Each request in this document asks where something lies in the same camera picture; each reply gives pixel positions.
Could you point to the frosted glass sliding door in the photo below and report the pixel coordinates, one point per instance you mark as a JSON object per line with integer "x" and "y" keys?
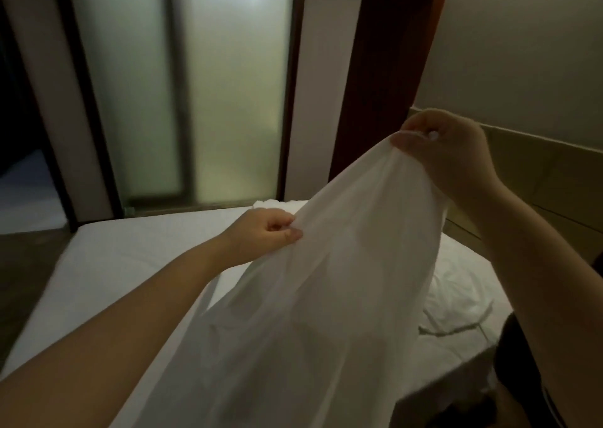
{"x": 183, "y": 88}

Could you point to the person's right forearm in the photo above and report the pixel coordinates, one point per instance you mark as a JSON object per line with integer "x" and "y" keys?
{"x": 546, "y": 272}

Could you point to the person's black shorts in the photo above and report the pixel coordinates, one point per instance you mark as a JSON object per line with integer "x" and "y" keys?
{"x": 527, "y": 371}

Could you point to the crumpled white bed sheet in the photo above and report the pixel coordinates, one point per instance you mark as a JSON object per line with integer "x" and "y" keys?
{"x": 454, "y": 295}

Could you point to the person's right thumb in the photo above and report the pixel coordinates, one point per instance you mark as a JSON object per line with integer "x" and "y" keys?
{"x": 409, "y": 142}

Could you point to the dark red wooden panel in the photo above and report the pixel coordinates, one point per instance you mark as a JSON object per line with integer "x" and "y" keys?
{"x": 381, "y": 64}

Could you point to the person's left forearm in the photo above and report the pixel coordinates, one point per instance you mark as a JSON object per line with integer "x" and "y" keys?
{"x": 117, "y": 328}

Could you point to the person's left hand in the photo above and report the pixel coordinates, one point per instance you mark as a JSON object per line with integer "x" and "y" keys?
{"x": 254, "y": 233}

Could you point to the beige padded headboard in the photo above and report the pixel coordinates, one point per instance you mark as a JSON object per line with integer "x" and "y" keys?
{"x": 532, "y": 178}

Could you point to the white pillowcase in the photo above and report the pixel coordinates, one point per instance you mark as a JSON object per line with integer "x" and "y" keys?
{"x": 306, "y": 310}

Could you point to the person's left thumb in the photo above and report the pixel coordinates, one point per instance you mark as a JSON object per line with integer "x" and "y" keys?
{"x": 287, "y": 235}

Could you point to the person's right hand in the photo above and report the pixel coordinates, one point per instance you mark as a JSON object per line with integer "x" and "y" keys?
{"x": 452, "y": 154}

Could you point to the white mattress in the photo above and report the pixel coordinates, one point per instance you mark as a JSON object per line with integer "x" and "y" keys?
{"x": 117, "y": 262}

